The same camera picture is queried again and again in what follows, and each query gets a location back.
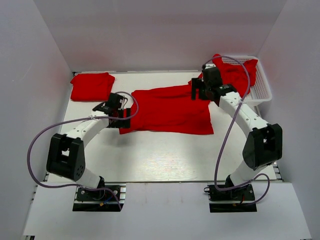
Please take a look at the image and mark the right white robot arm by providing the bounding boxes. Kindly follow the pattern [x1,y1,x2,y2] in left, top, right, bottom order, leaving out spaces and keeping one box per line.
[191,64,283,200]

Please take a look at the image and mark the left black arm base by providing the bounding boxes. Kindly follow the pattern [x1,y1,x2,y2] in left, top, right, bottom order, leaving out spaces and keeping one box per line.
[72,183,126,212]

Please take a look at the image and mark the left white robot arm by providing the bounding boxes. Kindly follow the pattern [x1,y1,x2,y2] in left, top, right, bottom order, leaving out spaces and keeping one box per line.
[46,92,131,200]

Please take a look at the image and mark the red t shirts in basket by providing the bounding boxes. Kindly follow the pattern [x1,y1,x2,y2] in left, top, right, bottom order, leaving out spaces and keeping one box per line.
[212,58,258,97]

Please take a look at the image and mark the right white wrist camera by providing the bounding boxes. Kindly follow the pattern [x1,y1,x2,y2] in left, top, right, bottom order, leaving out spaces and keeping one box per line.
[202,63,216,70]

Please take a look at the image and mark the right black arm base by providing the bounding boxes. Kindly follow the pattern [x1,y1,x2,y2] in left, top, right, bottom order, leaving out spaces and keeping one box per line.
[203,184,257,213]

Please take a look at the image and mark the white plastic basket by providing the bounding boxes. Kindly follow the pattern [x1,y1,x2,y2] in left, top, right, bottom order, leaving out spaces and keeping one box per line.
[230,55,272,107]

